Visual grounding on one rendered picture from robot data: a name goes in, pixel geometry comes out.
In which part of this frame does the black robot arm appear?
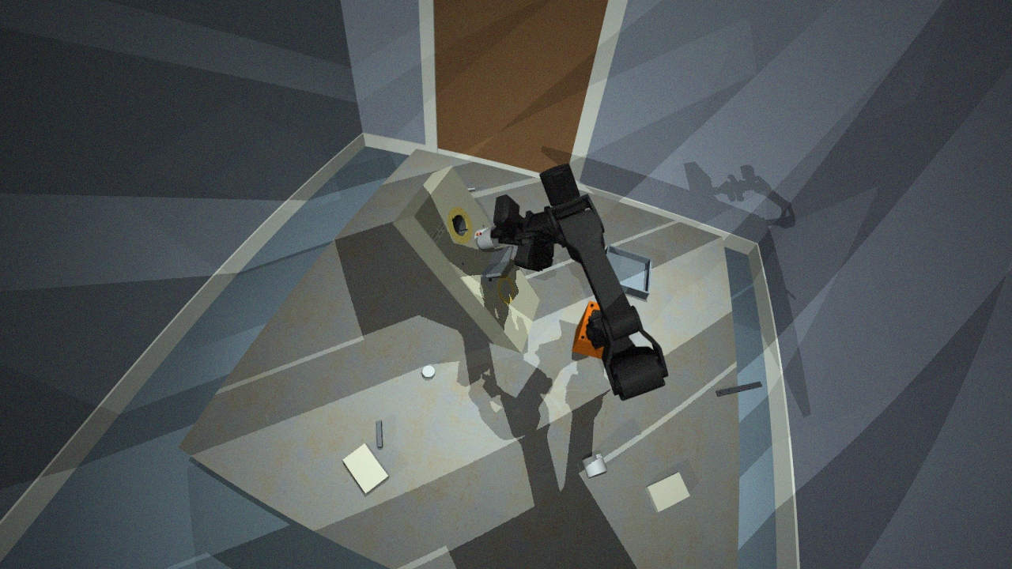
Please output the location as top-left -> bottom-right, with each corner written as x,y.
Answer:
514,164 -> 668,401

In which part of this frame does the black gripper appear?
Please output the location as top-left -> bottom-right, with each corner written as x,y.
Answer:
490,194 -> 557,258

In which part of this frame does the beige service panel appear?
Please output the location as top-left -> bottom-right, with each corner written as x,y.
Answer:
393,166 -> 540,353

